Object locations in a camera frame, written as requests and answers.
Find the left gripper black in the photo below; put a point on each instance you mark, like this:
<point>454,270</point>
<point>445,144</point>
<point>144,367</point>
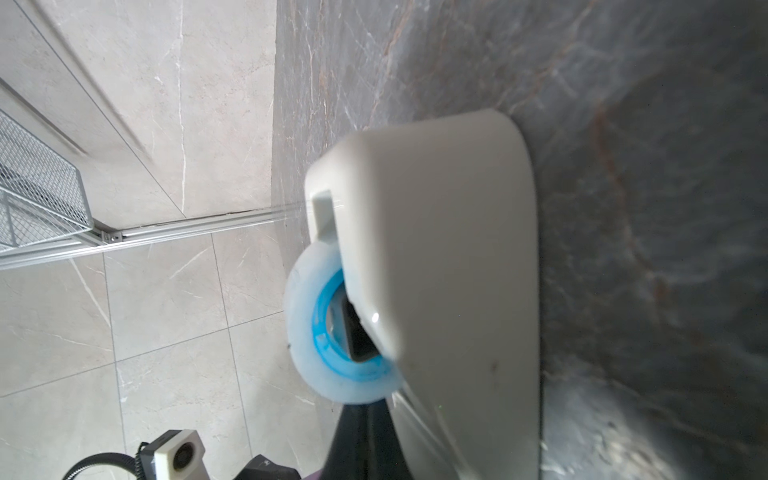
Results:
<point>261,468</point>

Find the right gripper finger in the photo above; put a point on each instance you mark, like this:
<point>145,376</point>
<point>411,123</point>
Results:
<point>365,446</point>

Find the white tape dispenser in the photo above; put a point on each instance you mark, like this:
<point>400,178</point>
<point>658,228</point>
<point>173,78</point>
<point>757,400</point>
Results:
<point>420,286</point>

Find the white wire mesh basket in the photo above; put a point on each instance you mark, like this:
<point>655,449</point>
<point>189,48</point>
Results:
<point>42,194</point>

